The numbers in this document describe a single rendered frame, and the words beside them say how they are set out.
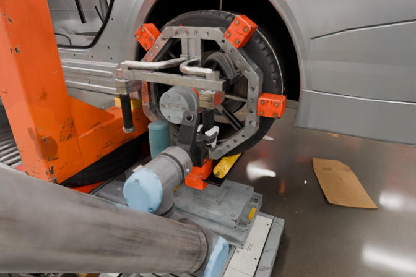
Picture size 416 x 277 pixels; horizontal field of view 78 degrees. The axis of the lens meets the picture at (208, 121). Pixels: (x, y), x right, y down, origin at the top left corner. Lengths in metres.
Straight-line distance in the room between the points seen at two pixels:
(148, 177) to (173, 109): 0.43
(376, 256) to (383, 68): 1.05
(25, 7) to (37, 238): 0.89
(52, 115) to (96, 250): 0.86
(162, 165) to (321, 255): 1.19
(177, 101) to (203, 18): 0.35
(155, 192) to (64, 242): 0.29
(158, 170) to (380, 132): 0.80
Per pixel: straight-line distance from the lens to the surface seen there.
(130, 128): 1.02
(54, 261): 0.32
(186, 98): 0.92
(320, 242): 1.69
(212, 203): 1.45
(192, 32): 1.01
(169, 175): 0.60
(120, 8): 1.41
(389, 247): 1.83
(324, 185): 2.10
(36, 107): 1.10
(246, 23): 0.93
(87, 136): 1.26
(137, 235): 0.38
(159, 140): 1.08
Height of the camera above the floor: 1.17
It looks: 23 degrees down
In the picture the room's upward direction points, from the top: straight up
